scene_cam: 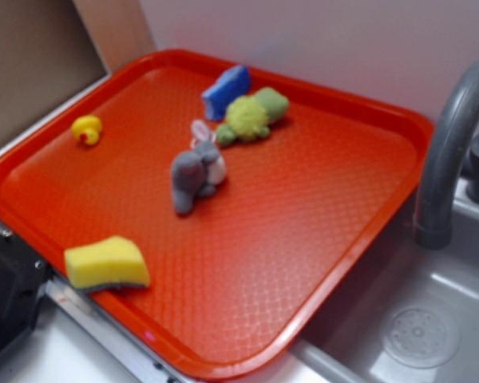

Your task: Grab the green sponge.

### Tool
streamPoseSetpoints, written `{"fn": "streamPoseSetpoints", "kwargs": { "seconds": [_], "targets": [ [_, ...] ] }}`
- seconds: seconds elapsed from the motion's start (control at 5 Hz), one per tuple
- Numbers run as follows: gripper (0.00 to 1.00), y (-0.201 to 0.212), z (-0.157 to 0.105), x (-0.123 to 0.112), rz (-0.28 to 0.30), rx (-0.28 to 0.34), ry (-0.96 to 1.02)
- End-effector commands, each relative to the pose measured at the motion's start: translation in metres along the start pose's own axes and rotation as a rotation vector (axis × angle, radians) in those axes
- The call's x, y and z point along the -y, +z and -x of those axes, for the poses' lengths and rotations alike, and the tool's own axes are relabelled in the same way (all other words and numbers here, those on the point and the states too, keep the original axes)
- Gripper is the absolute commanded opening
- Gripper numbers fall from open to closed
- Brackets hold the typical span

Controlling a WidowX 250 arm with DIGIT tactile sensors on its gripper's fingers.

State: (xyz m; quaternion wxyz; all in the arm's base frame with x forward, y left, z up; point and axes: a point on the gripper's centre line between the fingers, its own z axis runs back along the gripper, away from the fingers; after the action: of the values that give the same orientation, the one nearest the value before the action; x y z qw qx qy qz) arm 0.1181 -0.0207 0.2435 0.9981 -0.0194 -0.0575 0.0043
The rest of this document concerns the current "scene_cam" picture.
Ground grey toy faucet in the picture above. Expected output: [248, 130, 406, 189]
[414, 60, 479, 250]

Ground blue sponge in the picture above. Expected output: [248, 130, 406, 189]
[201, 65, 251, 121]

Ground grey plush bunny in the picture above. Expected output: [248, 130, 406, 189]
[170, 120, 228, 215]

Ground cardboard panel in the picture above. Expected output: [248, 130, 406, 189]
[0, 1, 156, 149]

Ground yellow rubber duck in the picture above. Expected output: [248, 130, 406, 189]
[70, 115, 103, 146]

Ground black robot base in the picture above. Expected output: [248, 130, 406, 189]
[0, 230, 51, 357]

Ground grey toy sink basin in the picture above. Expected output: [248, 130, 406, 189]
[291, 180, 479, 382]

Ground yellow sponge with grey pad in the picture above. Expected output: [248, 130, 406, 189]
[64, 235, 151, 291]

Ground green plush turtle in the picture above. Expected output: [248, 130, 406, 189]
[216, 87, 290, 148]

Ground red plastic tray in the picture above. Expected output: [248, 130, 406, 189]
[0, 50, 433, 381]

